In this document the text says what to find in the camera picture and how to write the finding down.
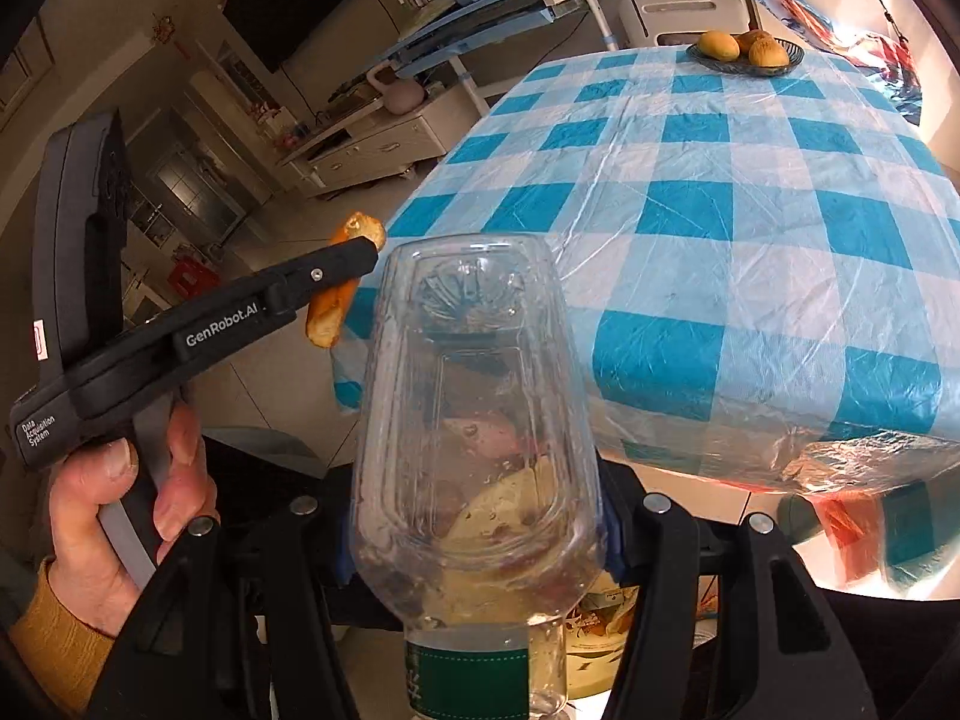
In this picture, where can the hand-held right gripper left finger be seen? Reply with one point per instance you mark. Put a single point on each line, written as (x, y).
(307, 562)

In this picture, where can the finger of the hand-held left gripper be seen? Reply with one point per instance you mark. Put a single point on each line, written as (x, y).
(330, 274)

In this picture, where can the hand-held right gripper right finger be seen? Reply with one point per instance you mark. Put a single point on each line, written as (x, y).
(664, 562)

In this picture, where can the yellow plastic basin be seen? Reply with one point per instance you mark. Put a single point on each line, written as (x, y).
(589, 679)

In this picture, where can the clear plastic bottle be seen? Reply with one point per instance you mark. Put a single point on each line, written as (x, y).
(465, 360)

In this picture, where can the person's left forearm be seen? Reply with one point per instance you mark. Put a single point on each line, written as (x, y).
(52, 637)

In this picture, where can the person's left hand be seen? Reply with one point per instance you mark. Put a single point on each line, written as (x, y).
(79, 540)

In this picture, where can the red plastic stool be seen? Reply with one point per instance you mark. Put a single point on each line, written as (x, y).
(195, 274)

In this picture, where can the white television cabinet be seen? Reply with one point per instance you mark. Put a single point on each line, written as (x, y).
(367, 142)

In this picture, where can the pink kettlebell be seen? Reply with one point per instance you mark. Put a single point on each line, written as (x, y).
(401, 94)

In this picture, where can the blue adjustable study desk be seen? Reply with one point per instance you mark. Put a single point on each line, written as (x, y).
(487, 22)

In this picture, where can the blue white checkered tablecloth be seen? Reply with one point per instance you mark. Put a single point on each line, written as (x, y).
(735, 240)

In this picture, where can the dark glass fruit bowl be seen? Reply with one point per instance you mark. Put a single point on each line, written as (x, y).
(705, 64)

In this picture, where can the smooth yellow mango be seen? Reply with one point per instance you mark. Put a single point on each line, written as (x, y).
(718, 45)

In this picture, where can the colourful printed cloth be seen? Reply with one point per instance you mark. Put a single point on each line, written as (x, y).
(795, 0)

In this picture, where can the red wall ornament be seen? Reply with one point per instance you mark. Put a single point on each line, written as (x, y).
(169, 34)

